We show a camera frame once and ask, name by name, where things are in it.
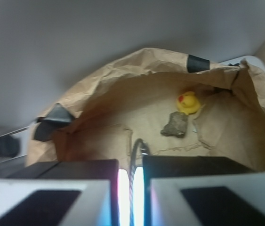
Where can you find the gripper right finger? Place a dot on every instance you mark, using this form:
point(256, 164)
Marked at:
point(202, 191)

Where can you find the brown paper bag bin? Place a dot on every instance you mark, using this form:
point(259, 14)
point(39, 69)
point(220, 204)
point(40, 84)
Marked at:
point(132, 98)

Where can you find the yellow rubber duck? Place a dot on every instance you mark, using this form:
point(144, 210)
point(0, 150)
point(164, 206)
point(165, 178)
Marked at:
point(188, 103)

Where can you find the silver key bunch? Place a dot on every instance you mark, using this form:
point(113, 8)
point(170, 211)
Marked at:
point(141, 146)

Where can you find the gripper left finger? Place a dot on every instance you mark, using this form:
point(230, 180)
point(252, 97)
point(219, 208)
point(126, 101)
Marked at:
point(81, 193)

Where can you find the brown rock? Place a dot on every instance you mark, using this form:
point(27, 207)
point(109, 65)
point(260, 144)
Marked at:
point(176, 126)

